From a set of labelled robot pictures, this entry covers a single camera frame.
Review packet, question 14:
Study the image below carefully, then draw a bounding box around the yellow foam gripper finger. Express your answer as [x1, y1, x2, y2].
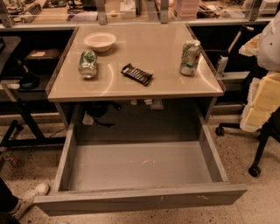
[240, 72, 280, 132]

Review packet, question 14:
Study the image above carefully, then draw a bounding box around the green white 7up can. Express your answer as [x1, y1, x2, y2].
[179, 39, 200, 76]

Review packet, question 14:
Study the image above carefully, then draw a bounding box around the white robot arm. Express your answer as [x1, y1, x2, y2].
[239, 11, 280, 132]

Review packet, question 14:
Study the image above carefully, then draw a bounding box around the green can lying down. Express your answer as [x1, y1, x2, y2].
[78, 50, 97, 79]

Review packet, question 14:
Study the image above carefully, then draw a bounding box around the open grey top drawer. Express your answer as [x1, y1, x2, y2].
[35, 102, 247, 215]

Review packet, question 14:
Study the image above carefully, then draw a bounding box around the black office chair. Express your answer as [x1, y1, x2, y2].
[214, 108, 280, 178]

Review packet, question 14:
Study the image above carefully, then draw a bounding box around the white spray bottle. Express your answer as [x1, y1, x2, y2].
[216, 51, 228, 76]

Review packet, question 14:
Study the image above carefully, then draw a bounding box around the black snack bar wrapper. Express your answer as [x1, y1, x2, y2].
[121, 64, 153, 86]

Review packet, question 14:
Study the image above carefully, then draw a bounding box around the white bowl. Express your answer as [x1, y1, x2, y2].
[83, 32, 116, 53]

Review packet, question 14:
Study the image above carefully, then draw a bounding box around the black box on shelf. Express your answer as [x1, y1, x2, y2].
[24, 48, 60, 69]

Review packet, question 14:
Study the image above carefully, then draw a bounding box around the white sneaker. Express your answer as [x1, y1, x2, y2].
[10, 183, 50, 220]

